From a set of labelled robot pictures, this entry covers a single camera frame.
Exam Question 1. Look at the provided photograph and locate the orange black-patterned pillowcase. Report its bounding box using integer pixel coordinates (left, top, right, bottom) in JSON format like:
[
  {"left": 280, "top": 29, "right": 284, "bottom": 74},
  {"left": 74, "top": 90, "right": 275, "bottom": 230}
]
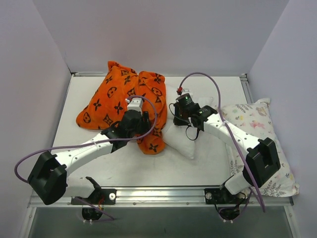
[{"left": 76, "top": 61, "right": 167, "bottom": 155}]

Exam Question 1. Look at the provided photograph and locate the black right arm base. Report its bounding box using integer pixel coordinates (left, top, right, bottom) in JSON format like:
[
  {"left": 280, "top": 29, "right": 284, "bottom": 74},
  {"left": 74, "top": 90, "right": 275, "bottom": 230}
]
[{"left": 204, "top": 187, "right": 248, "bottom": 205}]

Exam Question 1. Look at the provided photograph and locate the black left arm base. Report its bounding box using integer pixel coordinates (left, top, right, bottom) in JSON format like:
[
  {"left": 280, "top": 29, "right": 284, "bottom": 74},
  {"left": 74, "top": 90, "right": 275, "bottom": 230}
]
[{"left": 70, "top": 187, "right": 117, "bottom": 205}]

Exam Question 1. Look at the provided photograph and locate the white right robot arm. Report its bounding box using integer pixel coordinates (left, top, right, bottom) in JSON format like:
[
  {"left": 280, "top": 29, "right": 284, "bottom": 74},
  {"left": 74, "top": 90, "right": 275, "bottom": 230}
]
[{"left": 174, "top": 93, "right": 281, "bottom": 203}]

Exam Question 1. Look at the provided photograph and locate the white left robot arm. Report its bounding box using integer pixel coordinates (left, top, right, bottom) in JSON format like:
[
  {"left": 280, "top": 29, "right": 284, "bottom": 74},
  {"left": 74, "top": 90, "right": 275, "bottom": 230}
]
[{"left": 27, "top": 110, "right": 151, "bottom": 205}]

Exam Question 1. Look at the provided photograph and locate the white floral pillow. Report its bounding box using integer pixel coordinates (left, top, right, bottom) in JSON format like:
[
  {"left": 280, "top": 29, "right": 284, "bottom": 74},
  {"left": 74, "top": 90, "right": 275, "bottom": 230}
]
[{"left": 217, "top": 98, "right": 300, "bottom": 198}]

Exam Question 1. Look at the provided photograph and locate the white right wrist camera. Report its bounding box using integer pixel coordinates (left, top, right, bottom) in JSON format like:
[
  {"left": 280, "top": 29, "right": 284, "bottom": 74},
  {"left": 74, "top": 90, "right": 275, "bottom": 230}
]
[{"left": 176, "top": 87, "right": 193, "bottom": 96}]

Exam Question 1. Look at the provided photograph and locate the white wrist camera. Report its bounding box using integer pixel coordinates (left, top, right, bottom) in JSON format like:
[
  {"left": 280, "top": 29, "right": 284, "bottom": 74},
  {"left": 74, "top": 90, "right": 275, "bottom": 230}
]
[
  {"left": 126, "top": 97, "right": 143, "bottom": 114},
  {"left": 176, "top": 87, "right": 193, "bottom": 96}
]

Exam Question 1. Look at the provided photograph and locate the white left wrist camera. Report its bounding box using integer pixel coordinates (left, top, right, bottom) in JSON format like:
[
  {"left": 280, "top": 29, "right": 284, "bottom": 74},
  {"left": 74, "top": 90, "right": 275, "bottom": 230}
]
[{"left": 126, "top": 97, "right": 143, "bottom": 114}]

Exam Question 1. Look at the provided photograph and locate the aluminium front rail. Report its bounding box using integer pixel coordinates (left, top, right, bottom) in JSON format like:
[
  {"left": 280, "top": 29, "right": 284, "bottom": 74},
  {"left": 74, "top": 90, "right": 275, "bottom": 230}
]
[{"left": 28, "top": 186, "right": 294, "bottom": 208}]

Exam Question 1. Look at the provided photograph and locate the aluminium rail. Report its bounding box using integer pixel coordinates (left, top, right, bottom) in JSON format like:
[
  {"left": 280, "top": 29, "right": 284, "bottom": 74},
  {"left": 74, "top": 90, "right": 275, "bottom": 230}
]
[
  {"left": 70, "top": 71, "right": 248, "bottom": 78},
  {"left": 28, "top": 186, "right": 294, "bottom": 208}
]

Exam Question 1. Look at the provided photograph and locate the aluminium back rail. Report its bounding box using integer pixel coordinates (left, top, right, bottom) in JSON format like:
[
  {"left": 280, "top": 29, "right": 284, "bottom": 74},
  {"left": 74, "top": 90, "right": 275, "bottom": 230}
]
[{"left": 70, "top": 71, "right": 248, "bottom": 78}]

